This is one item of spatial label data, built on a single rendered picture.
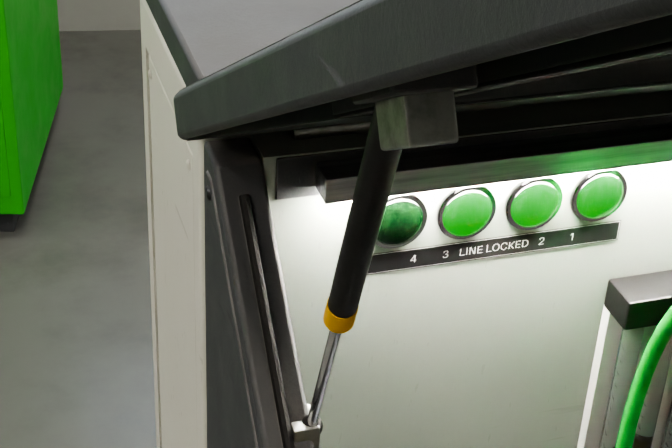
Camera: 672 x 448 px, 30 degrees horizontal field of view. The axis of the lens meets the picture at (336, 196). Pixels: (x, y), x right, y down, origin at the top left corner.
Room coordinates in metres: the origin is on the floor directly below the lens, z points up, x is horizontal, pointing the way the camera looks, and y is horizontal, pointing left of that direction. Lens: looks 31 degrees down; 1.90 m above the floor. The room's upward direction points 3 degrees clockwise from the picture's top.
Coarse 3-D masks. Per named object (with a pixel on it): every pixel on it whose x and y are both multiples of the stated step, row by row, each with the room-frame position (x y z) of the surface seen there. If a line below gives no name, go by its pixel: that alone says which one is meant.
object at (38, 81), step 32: (0, 0) 2.89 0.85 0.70; (32, 0) 3.28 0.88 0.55; (0, 32) 2.89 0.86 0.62; (32, 32) 3.24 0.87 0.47; (0, 64) 2.89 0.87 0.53; (32, 64) 3.20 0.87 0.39; (0, 96) 2.89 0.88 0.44; (32, 96) 3.16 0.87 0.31; (0, 128) 2.89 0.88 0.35; (32, 128) 3.11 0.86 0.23; (0, 160) 2.89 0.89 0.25; (32, 160) 3.07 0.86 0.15; (0, 192) 2.89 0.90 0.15; (0, 224) 2.93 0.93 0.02
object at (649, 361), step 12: (660, 324) 0.82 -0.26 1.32; (660, 336) 0.82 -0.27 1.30; (648, 348) 0.83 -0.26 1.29; (660, 348) 0.82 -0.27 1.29; (648, 360) 0.83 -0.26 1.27; (636, 372) 0.84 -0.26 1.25; (648, 372) 0.83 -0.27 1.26; (636, 384) 0.83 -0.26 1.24; (648, 384) 0.83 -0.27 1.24; (636, 396) 0.83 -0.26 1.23; (636, 408) 0.83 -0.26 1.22; (624, 420) 0.84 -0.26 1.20; (636, 420) 0.84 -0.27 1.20; (624, 432) 0.84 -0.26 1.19; (624, 444) 0.84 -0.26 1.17
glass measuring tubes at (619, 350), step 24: (624, 288) 0.91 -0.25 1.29; (648, 288) 0.91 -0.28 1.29; (624, 312) 0.89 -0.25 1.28; (648, 312) 0.89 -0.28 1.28; (600, 336) 0.92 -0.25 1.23; (624, 336) 0.90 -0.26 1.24; (648, 336) 0.92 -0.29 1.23; (600, 360) 0.91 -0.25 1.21; (624, 360) 0.90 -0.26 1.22; (600, 384) 0.91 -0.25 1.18; (624, 384) 0.90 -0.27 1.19; (600, 408) 0.91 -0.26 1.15; (624, 408) 0.90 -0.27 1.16; (648, 408) 0.91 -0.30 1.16; (600, 432) 0.91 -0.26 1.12; (648, 432) 0.91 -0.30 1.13
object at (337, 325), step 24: (360, 168) 0.55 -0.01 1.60; (384, 168) 0.53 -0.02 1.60; (360, 192) 0.55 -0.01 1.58; (384, 192) 0.55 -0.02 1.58; (360, 216) 0.55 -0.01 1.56; (360, 240) 0.56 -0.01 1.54; (360, 264) 0.57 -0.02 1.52; (336, 288) 0.59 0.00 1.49; (360, 288) 0.59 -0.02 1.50; (336, 312) 0.60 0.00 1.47; (336, 336) 0.62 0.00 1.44; (312, 408) 0.66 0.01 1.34; (312, 432) 0.67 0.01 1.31
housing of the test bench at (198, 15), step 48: (144, 0) 1.08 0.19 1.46; (192, 0) 1.00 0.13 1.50; (240, 0) 1.00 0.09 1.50; (288, 0) 1.01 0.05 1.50; (336, 0) 1.01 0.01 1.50; (144, 48) 1.08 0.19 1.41; (192, 48) 0.90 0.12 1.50; (240, 48) 0.90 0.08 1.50; (144, 96) 1.09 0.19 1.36; (192, 144) 0.87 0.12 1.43; (192, 192) 0.88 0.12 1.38; (192, 240) 0.88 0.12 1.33; (192, 288) 0.89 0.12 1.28; (192, 336) 0.89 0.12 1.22; (192, 384) 0.89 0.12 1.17; (192, 432) 0.90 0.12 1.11
